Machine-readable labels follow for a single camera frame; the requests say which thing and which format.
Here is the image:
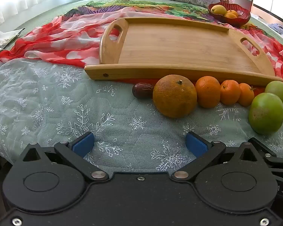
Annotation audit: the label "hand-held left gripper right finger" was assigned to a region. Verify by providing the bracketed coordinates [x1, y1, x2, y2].
[171, 131, 265, 183]

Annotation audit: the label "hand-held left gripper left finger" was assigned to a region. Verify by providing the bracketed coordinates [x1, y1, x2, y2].
[21, 132, 109, 182]

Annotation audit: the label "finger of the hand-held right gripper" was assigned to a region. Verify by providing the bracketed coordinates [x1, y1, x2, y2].
[249, 137, 283, 170]

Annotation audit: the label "green apple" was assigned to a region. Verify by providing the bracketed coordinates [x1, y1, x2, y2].
[265, 80, 283, 113]
[248, 93, 283, 135]

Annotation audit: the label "large orange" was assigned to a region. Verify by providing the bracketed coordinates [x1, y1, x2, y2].
[153, 75, 198, 118]

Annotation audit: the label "small mandarin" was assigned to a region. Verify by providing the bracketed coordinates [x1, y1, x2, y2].
[220, 80, 241, 105]
[195, 76, 221, 108]
[238, 83, 255, 107]

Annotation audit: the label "dried red date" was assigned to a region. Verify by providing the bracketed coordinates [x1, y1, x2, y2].
[132, 82, 154, 99]

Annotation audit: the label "wooden tray with handles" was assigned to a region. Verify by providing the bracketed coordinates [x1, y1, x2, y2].
[84, 18, 283, 87]

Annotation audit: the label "yellow fruits in bowl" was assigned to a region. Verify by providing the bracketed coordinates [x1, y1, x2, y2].
[211, 5, 227, 16]

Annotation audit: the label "white snowflake lace cloth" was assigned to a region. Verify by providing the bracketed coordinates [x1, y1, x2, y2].
[0, 59, 283, 171]

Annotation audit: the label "blue crumpled clothes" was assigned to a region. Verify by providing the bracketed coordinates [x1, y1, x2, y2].
[268, 23, 283, 34]

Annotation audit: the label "red and white scarf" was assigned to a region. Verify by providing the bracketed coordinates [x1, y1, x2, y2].
[0, 7, 283, 88]

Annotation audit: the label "red glass bowl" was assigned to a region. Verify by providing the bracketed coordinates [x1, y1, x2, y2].
[208, 2, 251, 27]

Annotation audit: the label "crumpled newspaper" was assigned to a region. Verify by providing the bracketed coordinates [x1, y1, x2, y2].
[0, 28, 26, 50]

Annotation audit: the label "green quilted bedspread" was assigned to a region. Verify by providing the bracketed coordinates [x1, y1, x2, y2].
[0, 0, 283, 160]

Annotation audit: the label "colourful printed scarf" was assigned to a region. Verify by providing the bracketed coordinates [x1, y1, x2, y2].
[64, 0, 227, 21]

